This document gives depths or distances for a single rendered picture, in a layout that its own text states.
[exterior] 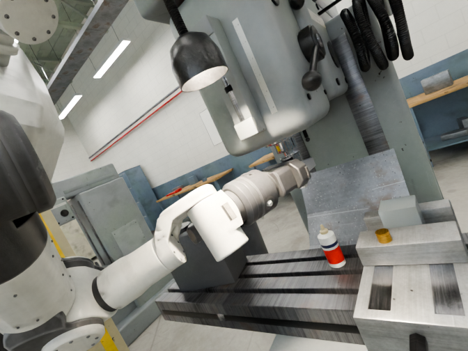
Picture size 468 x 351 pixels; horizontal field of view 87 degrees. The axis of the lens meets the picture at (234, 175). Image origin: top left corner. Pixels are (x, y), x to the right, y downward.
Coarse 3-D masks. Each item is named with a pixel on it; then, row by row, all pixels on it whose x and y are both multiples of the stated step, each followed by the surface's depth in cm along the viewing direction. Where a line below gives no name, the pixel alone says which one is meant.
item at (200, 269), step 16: (192, 224) 79; (192, 256) 77; (208, 256) 74; (240, 256) 81; (176, 272) 81; (192, 272) 79; (208, 272) 76; (224, 272) 74; (240, 272) 78; (192, 288) 81
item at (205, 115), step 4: (204, 112) 576; (208, 112) 570; (200, 116) 586; (204, 116) 580; (208, 116) 574; (204, 120) 584; (208, 120) 578; (212, 120) 572; (204, 124) 587; (208, 124) 581; (212, 124) 575; (208, 128) 585; (212, 128) 579; (216, 128) 574; (208, 132) 589; (212, 132) 583; (216, 132) 578; (212, 136) 587; (216, 136) 582; (212, 140) 591; (216, 140) 585; (220, 140) 579; (216, 144) 589
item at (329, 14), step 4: (320, 0) 79; (324, 0) 88; (328, 0) 98; (332, 0) 110; (320, 4) 76; (324, 4) 82; (328, 4) 94; (320, 8) 76; (332, 8) 101; (328, 12) 85; (332, 12) 94; (336, 12) 109; (324, 16) 77; (328, 16) 84; (332, 16) 91; (324, 20) 76; (328, 20) 81
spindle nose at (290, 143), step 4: (292, 136) 53; (288, 140) 52; (292, 140) 52; (276, 144) 53; (280, 144) 52; (284, 144) 52; (288, 144) 52; (292, 144) 52; (296, 144) 53; (276, 148) 54; (280, 148) 53; (284, 148) 52; (288, 148) 52; (276, 152) 54; (280, 152) 53; (284, 152) 53
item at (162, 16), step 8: (136, 0) 47; (144, 0) 46; (152, 0) 45; (160, 0) 45; (176, 0) 47; (184, 0) 48; (144, 8) 46; (152, 8) 46; (160, 8) 47; (144, 16) 48; (152, 16) 48; (160, 16) 49; (168, 16) 50
